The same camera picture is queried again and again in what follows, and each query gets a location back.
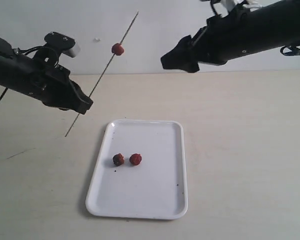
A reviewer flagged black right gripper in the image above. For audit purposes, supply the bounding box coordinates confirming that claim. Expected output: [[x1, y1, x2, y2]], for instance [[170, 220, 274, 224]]
[[160, 9, 255, 73]]

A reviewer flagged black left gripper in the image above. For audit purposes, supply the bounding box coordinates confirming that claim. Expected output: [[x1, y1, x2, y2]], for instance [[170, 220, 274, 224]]
[[12, 55, 94, 115]]

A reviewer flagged thin metal skewer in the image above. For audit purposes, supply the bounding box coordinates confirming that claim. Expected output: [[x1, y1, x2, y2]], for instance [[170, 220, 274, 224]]
[[64, 10, 140, 138]]

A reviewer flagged dark red berry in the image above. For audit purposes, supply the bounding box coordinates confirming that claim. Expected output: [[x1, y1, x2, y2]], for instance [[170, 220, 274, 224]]
[[112, 153, 125, 167]]

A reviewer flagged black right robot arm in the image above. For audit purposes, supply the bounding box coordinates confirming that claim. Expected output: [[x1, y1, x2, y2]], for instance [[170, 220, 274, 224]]
[[160, 0, 300, 73]]

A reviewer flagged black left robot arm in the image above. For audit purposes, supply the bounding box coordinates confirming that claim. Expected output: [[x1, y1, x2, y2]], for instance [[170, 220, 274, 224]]
[[0, 31, 93, 115]]

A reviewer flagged white rectangular plastic tray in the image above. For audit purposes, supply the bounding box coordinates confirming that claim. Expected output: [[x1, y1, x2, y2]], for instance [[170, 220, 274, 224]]
[[85, 119, 188, 220]]

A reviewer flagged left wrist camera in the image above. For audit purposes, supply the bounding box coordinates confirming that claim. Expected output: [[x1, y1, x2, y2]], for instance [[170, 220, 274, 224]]
[[22, 31, 81, 66]]

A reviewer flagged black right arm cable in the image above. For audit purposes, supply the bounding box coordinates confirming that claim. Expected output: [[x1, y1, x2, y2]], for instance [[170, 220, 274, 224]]
[[279, 44, 300, 57]]

